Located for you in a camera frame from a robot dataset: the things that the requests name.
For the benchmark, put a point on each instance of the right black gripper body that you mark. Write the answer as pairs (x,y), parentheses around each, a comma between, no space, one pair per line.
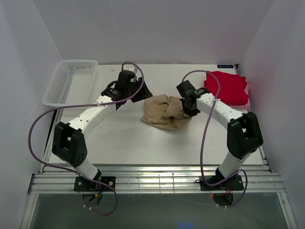
(190,111)

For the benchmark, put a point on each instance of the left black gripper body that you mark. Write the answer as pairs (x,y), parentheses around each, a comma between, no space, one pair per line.
(131,91)

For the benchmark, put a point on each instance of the beige t shirt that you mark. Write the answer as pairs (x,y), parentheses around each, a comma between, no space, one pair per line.
(164,112)

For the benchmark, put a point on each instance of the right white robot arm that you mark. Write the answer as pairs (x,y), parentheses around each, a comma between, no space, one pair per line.
(243,131)

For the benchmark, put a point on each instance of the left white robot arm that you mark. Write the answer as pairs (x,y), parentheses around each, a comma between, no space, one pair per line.
(69,138)

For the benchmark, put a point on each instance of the red folded t shirt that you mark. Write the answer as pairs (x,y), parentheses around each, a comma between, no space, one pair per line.
(228,81)

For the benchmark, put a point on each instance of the white plastic mesh basket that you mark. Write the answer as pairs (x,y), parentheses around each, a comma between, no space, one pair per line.
(70,83)

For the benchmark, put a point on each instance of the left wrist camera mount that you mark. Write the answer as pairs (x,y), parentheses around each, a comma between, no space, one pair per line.
(131,68)

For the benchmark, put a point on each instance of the aluminium rail frame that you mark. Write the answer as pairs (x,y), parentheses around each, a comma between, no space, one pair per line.
(154,180)

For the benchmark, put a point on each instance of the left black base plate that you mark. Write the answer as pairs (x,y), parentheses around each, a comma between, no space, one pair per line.
(83,185)

